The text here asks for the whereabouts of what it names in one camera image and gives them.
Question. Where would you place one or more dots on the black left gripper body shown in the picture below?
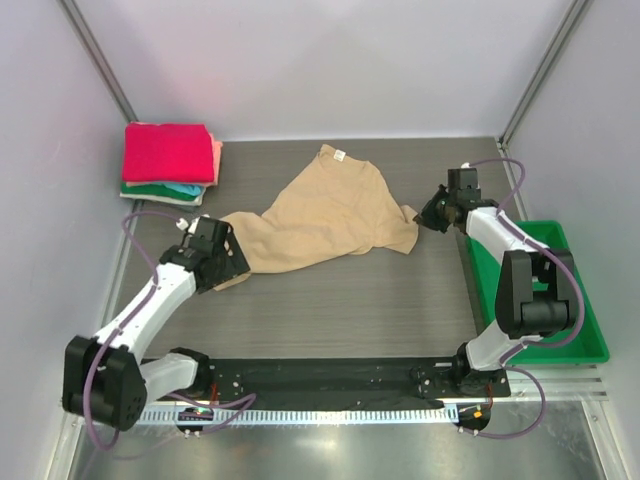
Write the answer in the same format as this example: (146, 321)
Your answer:
(228, 266)

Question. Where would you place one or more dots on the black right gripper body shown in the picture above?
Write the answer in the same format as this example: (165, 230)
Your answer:
(436, 211)

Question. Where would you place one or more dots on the beige t-shirt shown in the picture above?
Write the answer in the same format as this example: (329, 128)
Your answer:
(336, 206)

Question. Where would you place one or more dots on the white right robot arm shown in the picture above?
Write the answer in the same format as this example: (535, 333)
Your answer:
(538, 299)

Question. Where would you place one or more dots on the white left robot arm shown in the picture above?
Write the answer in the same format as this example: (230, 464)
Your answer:
(105, 378)

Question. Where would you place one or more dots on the folded light blue t-shirt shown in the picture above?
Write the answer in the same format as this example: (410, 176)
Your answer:
(186, 189)

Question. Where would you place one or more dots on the folded green t-shirt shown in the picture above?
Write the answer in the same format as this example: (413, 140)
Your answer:
(162, 191)

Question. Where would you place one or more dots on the folded salmon pink t-shirt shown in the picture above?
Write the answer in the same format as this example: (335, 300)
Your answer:
(217, 160)

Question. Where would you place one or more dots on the folded magenta t-shirt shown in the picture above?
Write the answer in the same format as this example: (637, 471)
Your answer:
(178, 153)

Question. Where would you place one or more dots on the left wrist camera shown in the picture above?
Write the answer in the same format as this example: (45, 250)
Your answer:
(190, 226)

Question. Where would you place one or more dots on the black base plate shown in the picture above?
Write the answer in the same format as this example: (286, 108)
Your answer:
(342, 383)

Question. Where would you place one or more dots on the white slotted cable duct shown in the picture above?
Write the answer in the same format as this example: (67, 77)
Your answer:
(181, 415)

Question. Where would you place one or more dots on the right aluminium frame post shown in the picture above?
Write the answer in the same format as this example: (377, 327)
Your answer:
(560, 39)

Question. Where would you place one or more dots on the aluminium frame post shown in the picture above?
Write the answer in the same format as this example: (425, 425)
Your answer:
(560, 39)
(86, 37)

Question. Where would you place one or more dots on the left aluminium frame post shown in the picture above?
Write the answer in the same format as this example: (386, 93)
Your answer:
(86, 37)

